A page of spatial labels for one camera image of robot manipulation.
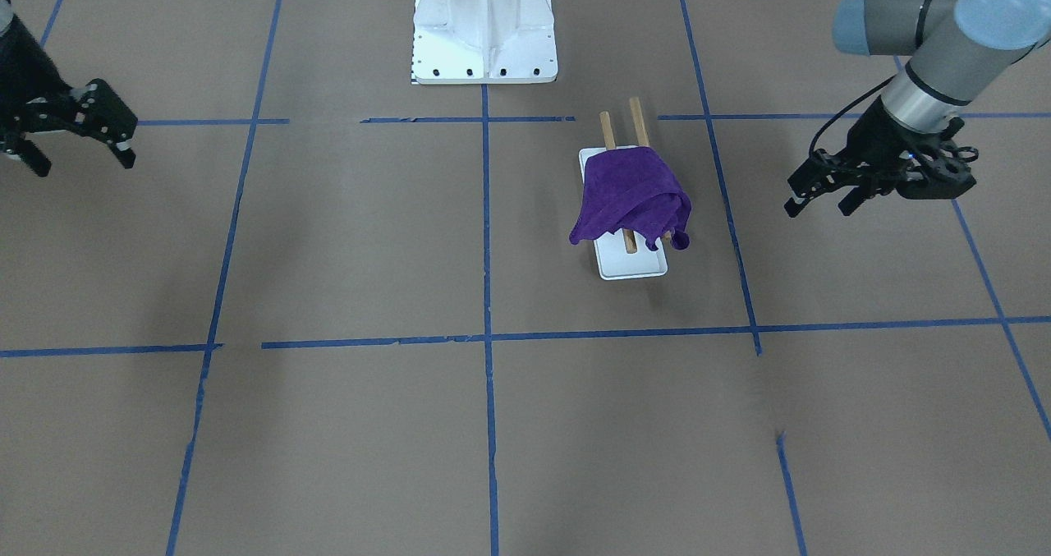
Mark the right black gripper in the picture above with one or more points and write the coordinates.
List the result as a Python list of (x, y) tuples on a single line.
[(25, 70)]

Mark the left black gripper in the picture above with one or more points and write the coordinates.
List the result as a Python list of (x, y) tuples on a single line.
[(888, 133)]

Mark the purple towel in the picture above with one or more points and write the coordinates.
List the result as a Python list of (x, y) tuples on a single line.
[(606, 199)]

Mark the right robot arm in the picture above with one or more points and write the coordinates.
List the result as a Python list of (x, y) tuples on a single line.
[(35, 99)]

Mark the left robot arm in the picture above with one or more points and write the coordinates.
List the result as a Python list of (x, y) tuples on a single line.
[(954, 49)]

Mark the inner wooden rack rod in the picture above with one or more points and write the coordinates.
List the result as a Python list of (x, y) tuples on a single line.
[(607, 129)]

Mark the wooden rack rod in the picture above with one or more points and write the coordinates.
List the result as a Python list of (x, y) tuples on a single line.
[(639, 121), (607, 129)]

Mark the outer wooden rack rod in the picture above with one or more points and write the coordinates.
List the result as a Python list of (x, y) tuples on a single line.
[(639, 121)]

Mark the white towel rack base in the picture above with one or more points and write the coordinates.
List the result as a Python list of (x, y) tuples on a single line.
[(613, 261)]

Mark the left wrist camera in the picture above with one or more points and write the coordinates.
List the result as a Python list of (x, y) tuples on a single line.
[(938, 172)]

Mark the white camera pole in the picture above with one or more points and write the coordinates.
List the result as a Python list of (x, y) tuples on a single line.
[(492, 42)]

